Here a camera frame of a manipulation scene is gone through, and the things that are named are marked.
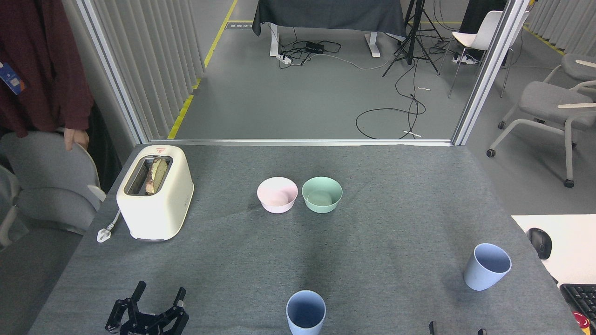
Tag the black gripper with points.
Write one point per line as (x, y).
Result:
(153, 325)

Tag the blue cup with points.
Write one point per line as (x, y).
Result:
(305, 321)
(482, 278)

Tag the grey chair with white frame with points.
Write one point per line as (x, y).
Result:
(579, 65)
(51, 177)
(549, 102)

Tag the person's left forearm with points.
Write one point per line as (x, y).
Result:
(77, 93)

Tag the person's left hand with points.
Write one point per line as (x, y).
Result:
(77, 138)

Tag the cream toaster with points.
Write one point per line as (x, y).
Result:
(158, 214)

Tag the red round object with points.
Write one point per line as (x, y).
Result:
(580, 320)

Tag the black keyboard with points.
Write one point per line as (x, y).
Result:
(582, 298)

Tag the black computer mouse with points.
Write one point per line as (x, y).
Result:
(540, 243)

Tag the white desk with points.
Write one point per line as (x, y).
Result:
(572, 242)

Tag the bread slice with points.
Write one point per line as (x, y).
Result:
(156, 176)

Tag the dark grey table cloth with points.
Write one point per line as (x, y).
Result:
(316, 260)

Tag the pink bowl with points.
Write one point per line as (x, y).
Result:
(277, 204)

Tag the green bowl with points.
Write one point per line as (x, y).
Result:
(322, 205)

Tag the grey curtain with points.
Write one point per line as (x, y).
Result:
(563, 23)
(158, 37)
(107, 93)

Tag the blue badge card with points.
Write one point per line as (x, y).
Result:
(11, 80)

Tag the person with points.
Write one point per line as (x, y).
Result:
(42, 60)

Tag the white power strip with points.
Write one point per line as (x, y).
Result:
(465, 59)
(285, 58)

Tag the black tripod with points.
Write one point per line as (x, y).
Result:
(409, 42)

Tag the white plastic chair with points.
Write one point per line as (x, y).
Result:
(479, 35)

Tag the black power adapter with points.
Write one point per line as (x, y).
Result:
(314, 47)

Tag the black cabinet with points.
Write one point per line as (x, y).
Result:
(475, 14)

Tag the table with black cloth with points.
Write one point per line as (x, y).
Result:
(326, 14)

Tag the silver frame rail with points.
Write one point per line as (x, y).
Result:
(302, 142)

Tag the silver post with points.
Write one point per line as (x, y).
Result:
(489, 74)
(116, 74)

